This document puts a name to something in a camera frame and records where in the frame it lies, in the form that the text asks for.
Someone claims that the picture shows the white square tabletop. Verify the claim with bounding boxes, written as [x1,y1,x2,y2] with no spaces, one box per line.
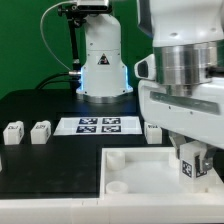
[99,146,224,200]

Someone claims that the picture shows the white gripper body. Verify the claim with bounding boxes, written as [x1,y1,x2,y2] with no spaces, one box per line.
[138,78,224,149]

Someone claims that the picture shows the grey camera cable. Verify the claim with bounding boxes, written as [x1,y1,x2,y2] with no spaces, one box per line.
[39,1,78,76]

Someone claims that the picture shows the white obstacle fence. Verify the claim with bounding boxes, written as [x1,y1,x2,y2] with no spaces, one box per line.
[0,194,224,224]

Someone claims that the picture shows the white sheet with AprilTags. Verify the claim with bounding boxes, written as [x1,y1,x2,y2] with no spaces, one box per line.
[54,116,142,136]

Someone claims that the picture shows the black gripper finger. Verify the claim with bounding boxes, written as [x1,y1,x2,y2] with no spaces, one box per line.
[169,131,185,149]
[201,145,216,171]

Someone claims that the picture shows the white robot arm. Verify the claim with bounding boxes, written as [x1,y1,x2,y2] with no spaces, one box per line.
[135,0,224,172]

